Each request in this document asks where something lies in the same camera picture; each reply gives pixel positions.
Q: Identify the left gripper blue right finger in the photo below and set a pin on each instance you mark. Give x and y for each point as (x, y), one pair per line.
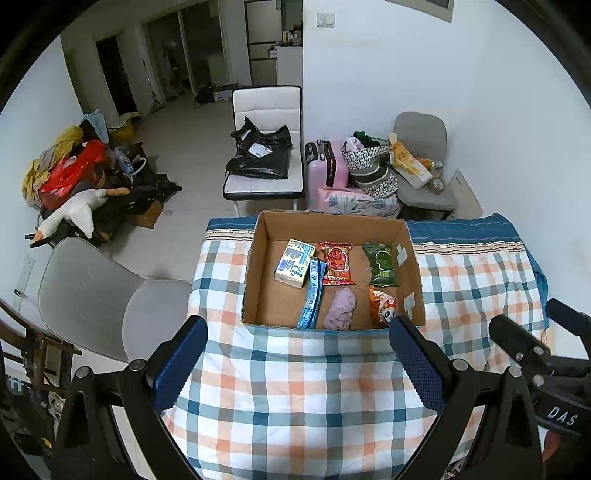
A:
(421, 361)

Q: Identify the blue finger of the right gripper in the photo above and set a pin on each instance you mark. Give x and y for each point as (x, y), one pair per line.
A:
(521, 346)
(577, 323)

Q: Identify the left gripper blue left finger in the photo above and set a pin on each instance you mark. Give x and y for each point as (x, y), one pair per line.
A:
(173, 362)

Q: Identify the orange snack packet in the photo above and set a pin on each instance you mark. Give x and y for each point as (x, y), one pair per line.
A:
(383, 306)

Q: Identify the purple soft cloth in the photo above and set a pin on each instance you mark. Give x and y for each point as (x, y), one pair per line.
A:
(340, 314)

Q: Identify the green snack packet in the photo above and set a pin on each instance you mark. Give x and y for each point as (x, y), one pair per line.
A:
(382, 272)

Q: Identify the long blue snack packet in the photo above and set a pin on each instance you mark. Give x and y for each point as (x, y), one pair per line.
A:
(309, 315)

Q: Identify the red snack packet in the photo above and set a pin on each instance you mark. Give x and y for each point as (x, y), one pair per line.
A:
(336, 255)

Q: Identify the small milk carton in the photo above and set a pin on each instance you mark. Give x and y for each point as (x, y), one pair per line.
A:
(292, 269)

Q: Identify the plaid checked blanket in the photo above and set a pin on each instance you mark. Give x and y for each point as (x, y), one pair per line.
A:
(271, 403)

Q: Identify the grey plastic chair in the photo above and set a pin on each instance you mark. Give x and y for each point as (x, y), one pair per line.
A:
(95, 303)

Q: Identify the wooden chair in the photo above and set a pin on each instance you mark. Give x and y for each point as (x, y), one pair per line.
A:
(33, 346)

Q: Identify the open cardboard box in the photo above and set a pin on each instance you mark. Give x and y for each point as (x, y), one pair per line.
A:
(269, 303)

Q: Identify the floral pillow package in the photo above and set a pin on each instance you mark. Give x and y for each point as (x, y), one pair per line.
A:
(355, 202)

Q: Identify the white goose plush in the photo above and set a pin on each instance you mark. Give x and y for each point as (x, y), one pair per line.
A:
(78, 211)

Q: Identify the yellow bread bag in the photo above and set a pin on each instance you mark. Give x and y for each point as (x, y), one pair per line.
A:
(407, 165)

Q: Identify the patterned tote bag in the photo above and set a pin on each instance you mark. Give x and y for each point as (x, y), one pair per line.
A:
(369, 162)

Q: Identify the red plastic bag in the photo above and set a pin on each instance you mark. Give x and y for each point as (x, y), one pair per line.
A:
(86, 166)

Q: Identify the pink suitcase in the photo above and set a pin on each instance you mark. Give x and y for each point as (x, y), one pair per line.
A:
(326, 168)

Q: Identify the grey office chair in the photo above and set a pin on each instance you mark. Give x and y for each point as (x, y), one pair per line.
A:
(425, 136)

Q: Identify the yellow clothes pile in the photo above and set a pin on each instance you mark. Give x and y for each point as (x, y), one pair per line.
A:
(40, 168)

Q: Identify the black plastic bag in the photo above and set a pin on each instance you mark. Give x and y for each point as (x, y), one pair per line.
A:
(260, 155)

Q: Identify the white padded chair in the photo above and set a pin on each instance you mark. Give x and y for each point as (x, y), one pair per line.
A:
(269, 107)

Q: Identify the wall switch panel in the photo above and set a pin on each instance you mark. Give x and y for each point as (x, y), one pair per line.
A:
(325, 20)

